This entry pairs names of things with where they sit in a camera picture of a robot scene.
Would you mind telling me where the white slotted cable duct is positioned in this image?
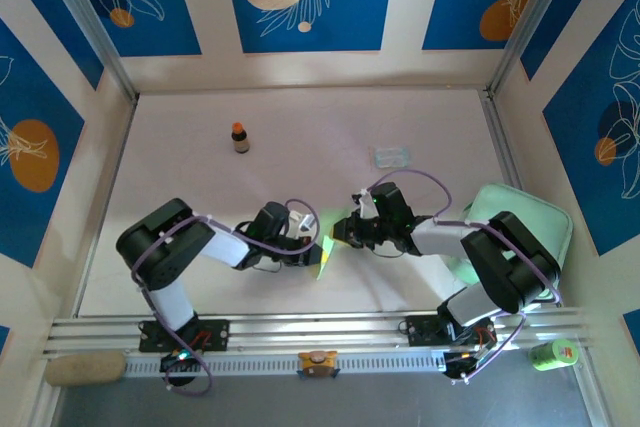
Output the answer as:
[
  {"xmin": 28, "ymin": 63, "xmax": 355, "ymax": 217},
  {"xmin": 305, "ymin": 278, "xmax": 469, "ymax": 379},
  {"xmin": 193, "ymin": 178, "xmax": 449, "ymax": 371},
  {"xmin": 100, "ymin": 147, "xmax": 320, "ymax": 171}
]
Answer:
[{"xmin": 122, "ymin": 350, "xmax": 451, "ymax": 379}]

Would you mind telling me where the clear plastic packet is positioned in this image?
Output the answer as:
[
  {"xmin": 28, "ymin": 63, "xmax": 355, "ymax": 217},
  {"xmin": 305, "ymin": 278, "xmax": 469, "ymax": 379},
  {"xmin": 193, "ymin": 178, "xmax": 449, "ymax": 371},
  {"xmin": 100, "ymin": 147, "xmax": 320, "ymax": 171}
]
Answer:
[{"xmin": 368, "ymin": 145, "xmax": 412, "ymax": 172}]

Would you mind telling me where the brown bottle with orange cap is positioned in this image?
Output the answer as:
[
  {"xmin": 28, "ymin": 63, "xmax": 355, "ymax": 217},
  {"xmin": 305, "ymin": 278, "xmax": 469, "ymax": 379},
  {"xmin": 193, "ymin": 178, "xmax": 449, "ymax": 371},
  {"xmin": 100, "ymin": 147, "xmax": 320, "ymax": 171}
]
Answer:
[{"xmin": 230, "ymin": 121, "xmax": 251, "ymax": 155}]

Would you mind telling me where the aluminium frame post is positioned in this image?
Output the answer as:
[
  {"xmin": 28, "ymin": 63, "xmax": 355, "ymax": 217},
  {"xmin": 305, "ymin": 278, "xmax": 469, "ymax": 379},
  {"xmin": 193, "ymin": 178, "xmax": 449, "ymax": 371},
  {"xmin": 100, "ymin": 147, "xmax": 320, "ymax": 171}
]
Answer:
[
  {"xmin": 37, "ymin": 0, "xmax": 140, "ymax": 101},
  {"xmin": 487, "ymin": 0, "xmax": 586, "ymax": 98}
]

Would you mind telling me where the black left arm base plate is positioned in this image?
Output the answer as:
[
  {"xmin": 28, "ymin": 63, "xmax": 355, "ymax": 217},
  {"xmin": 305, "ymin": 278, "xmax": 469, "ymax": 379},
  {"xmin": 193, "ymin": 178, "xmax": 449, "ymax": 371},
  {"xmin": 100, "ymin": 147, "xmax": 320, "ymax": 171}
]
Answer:
[{"xmin": 138, "ymin": 319, "xmax": 231, "ymax": 353}]

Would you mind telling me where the aluminium mounting rail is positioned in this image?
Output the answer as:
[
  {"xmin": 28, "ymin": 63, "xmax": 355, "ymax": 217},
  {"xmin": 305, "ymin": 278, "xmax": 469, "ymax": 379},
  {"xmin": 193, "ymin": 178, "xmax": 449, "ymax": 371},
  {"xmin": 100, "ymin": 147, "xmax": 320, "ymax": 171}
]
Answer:
[{"xmin": 42, "ymin": 305, "xmax": 596, "ymax": 361}]

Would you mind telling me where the light green paper sheet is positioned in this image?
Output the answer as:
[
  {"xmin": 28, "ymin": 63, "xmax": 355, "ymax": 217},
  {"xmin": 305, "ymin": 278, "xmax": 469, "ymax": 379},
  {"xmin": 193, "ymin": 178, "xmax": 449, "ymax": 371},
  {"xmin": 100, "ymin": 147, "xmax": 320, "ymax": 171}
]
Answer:
[{"xmin": 314, "ymin": 209, "xmax": 351, "ymax": 281}]

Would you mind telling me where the beige sponge block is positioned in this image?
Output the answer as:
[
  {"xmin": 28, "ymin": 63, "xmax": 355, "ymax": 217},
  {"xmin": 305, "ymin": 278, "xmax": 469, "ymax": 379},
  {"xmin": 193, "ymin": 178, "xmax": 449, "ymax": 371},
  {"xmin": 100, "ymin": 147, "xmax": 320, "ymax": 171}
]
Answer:
[{"xmin": 44, "ymin": 351, "xmax": 127, "ymax": 388}]

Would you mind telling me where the mint green zip pouch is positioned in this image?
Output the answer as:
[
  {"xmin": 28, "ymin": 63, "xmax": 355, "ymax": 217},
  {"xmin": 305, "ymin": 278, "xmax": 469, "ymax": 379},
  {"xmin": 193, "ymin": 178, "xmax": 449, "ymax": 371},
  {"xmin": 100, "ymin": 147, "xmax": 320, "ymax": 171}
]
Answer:
[{"xmin": 452, "ymin": 183, "xmax": 575, "ymax": 313}]

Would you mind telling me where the green tape roll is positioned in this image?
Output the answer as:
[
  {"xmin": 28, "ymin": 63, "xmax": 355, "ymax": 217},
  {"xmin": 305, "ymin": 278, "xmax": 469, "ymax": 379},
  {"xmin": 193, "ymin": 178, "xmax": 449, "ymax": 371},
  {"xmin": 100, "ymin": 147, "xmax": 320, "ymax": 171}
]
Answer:
[{"xmin": 528, "ymin": 338, "xmax": 581, "ymax": 372}]

